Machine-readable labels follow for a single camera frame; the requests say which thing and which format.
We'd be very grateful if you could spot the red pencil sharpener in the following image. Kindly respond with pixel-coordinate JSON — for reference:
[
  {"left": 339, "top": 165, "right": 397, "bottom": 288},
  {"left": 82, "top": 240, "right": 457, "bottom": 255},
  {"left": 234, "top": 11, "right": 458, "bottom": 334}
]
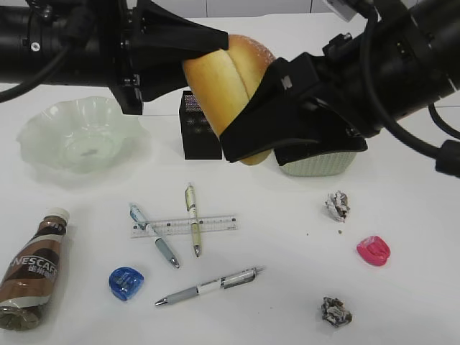
[{"left": 356, "top": 236, "right": 391, "bottom": 267}]

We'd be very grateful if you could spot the paper ball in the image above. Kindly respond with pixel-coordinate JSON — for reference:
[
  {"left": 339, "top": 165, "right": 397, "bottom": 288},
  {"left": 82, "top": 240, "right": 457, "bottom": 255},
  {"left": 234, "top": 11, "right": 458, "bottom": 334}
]
[
  {"left": 321, "top": 297, "right": 353, "bottom": 328},
  {"left": 325, "top": 190, "right": 350, "bottom": 222}
]

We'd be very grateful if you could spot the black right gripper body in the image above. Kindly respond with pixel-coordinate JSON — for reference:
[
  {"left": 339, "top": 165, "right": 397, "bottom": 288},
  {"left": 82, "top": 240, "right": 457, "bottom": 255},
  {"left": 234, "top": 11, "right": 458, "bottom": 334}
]
[{"left": 301, "top": 34, "right": 382, "bottom": 138}]

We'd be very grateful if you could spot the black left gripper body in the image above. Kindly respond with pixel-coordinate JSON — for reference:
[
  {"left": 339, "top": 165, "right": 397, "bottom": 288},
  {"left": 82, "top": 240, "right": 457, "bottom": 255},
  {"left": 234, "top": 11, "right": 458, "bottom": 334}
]
[{"left": 107, "top": 1, "right": 151, "bottom": 115}]

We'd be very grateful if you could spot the light green woven basket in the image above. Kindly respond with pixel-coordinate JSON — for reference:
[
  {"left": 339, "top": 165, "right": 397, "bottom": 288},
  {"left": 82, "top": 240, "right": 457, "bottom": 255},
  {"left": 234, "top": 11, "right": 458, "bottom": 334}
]
[{"left": 275, "top": 140, "right": 367, "bottom": 177}]

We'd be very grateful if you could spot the pale green glass plate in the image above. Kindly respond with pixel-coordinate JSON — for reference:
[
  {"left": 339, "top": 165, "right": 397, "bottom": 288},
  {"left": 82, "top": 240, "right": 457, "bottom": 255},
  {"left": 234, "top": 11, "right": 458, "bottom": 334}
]
[{"left": 17, "top": 96, "right": 149, "bottom": 174}]

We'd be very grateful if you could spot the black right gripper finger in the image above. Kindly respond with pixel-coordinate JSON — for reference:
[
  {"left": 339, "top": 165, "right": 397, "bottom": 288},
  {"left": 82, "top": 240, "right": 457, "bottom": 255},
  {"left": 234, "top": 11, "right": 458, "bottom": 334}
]
[{"left": 219, "top": 52, "right": 367, "bottom": 163}]

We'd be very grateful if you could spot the brown bread roll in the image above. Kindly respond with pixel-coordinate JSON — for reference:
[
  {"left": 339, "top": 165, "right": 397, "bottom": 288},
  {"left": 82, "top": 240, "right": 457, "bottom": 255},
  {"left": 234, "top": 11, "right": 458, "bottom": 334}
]
[{"left": 182, "top": 34, "right": 277, "bottom": 167}]

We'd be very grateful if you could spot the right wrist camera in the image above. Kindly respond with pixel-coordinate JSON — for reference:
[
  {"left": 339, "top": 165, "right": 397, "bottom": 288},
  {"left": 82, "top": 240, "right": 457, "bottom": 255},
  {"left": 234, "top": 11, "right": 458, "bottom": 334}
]
[{"left": 323, "top": 0, "right": 357, "bottom": 22}]

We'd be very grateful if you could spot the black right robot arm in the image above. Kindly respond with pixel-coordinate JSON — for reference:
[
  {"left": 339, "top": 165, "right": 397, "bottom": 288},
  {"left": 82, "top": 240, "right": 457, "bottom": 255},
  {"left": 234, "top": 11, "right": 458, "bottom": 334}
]
[{"left": 219, "top": 1, "right": 459, "bottom": 177}]

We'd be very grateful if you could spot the clear plastic ruler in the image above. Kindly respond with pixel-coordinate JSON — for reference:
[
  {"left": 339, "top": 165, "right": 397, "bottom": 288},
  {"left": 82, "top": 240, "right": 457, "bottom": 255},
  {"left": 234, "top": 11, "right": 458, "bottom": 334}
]
[{"left": 130, "top": 216, "right": 238, "bottom": 238}]

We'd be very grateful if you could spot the blue pencil sharpener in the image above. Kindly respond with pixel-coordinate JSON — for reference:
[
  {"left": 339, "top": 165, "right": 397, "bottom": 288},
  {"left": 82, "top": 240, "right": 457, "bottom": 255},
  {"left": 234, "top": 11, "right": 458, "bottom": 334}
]
[{"left": 109, "top": 267, "right": 144, "bottom": 302}]

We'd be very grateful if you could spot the green cream pen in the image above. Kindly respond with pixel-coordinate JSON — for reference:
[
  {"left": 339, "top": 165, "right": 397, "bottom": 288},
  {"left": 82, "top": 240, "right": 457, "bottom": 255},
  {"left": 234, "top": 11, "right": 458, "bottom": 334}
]
[{"left": 185, "top": 183, "right": 202, "bottom": 257}]

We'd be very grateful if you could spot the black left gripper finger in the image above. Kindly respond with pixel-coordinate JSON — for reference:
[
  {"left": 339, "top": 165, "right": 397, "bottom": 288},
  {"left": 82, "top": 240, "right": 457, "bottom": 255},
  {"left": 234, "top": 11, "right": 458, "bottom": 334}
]
[
  {"left": 138, "top": 57, "right": 188, "bottom": 103},
  {"left": 136, "top": 1, "right": 229, "bottom": 60}
]

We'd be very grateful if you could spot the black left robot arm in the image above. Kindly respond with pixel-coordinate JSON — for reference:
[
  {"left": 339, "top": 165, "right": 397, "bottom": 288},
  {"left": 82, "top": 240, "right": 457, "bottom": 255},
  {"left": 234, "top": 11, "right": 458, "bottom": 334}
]
[{"left": 1, "top": 1, "right": 229, "bottom": 115}]

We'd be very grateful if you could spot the white grey pen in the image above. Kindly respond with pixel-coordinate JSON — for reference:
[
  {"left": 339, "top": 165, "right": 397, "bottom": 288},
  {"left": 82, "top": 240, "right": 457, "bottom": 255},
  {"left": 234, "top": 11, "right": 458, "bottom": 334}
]
[{"left": 155, "top": 267, "right": 265, "bottom": 307}]

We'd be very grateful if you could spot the black mesh pen holder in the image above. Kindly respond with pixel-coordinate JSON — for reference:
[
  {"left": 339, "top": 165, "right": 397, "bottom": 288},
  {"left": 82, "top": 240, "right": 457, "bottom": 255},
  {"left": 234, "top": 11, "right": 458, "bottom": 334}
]
[{"left": 179, "top": 91, "right": 222, "bottom": 160}]

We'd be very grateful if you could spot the Nescafe coffee bottle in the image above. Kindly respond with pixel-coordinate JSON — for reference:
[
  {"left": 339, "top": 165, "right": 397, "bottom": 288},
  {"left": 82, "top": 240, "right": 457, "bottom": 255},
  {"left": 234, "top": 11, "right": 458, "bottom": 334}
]
[{"left": 1, "top": 208, "right": 70, "bottom": 331}]

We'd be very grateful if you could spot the blue white pen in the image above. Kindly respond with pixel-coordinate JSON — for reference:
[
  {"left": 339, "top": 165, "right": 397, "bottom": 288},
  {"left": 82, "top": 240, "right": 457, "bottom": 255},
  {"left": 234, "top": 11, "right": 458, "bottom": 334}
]
[{"left": 129, "top": 203, "right": 180, "bottom": 269}]

